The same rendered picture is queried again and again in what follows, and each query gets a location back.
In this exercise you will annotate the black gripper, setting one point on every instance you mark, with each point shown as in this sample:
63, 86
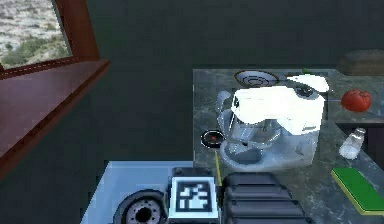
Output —
141, 210

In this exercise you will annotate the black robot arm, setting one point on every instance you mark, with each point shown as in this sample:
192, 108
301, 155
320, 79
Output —
246, 200

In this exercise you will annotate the white round plate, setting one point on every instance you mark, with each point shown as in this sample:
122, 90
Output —
256, 78

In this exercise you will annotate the white stand mixer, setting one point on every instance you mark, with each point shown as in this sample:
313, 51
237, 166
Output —
276, 110

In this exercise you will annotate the brown framed window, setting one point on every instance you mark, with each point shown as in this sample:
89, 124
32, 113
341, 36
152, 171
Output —
36, 33

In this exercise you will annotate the green apple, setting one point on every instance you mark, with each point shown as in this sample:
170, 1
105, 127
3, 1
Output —
304, 70

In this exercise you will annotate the green yellow sponge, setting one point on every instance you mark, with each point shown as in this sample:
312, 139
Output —
360, 190

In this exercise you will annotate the glass salt shaker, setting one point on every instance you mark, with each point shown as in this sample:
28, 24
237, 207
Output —
352, 144

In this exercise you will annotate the red tomato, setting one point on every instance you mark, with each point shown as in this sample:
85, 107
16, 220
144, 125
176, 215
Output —
356, 100

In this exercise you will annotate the brown bread loaf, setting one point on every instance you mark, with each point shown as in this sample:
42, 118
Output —
363, 62

